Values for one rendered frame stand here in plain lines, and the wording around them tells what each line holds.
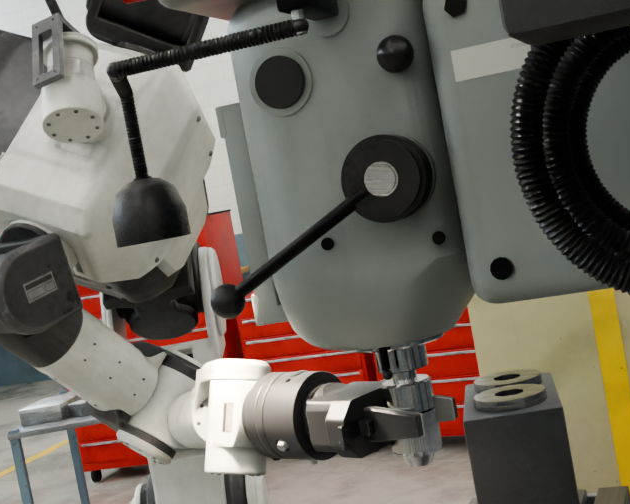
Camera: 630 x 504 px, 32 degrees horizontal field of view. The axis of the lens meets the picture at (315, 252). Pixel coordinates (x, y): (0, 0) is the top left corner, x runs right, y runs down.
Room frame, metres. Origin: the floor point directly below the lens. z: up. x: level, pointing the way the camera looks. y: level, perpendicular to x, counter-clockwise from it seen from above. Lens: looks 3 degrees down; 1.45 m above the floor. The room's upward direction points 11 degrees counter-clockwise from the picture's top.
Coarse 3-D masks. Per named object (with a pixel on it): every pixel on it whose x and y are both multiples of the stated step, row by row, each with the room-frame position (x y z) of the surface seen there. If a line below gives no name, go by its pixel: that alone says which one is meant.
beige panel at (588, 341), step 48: (480, 336) 2.72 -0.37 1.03; (528, 336) 2.68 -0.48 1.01; (576, 336) 2.64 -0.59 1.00; (624, 336) 2.60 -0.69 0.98; (576, 384) 2.65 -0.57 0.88; (624, 384) 2.60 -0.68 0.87; (576, 432) 2.65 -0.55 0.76; (624, 432) 2.61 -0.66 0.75; (576, 480) 2.66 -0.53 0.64; (624, 480) 2.62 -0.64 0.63
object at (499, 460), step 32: (480, 384) 1.43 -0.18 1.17; (512, 384) 1.40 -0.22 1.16; (544, 384) 1.42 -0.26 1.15; (480, 416) 1.30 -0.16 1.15; (512, 416) 1.29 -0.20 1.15; (544, 416) 1.28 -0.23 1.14; (480, 448) 1.29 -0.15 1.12; (512, 448) 1.29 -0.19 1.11; (544, 448) 1.28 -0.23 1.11; (480, 480) 1.30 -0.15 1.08; (512, 480) 1.29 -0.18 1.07; (544, 480) 1.28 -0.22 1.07
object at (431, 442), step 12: (384, 396) 0.99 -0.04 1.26; (408, 396) 0.98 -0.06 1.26; (420, 396) 0.98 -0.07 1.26; (432, 396) 0.99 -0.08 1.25; (396, 408) 0.98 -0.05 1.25; (408, 408) 0.98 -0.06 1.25; (420, 408) 0.98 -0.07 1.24; (432, 408) 0.99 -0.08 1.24; (432, 420) 0.99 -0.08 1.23; (432, 432) 0.98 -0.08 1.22; (396, 444) 0.99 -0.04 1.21; (408, 444) 0.98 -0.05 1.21; (420, 444) 0.98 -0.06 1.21; (432, 444) 0.98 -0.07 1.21; (396, 456) 0.99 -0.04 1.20; (408, 456) 0.98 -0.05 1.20; (420, 456) 0.98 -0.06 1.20
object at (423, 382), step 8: (424, 376) 1.00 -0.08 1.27; (384, 384) 1.00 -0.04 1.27; (392, 384) 0.99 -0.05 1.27; (400, 384) 0.98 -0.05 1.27; (408, 384) 0.98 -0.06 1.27; (416, 384) 0.98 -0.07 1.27; (424, 384) 0.98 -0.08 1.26; (384, 392) 0.99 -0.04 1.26; (392, 392) 0.98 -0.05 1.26; (400, 392) 0.98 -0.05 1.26; (408, 392) 0.98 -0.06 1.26; (416, 392) 0.98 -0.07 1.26
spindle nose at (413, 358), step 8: (424, 344) 1.00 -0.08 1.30; (392, 352) 0.98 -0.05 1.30; (400, 352) 0.98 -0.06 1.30; (408, 352) 0.98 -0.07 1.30; (416, 352) 0.98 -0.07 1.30; (424, 352) 0.99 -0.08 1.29; (376, 360) 1.00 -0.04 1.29; (392, 360) 0.98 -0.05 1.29; (400, 360) 0.98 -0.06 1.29; (408, 360) 0.98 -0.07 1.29; (416, 360) 0.98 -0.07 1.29; (424, 360) 0.99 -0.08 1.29; (392, 368) 0.98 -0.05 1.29; (400, 368) 0.98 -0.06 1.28; (408, 368) 0.98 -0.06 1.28; (416, 368) 0.98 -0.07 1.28
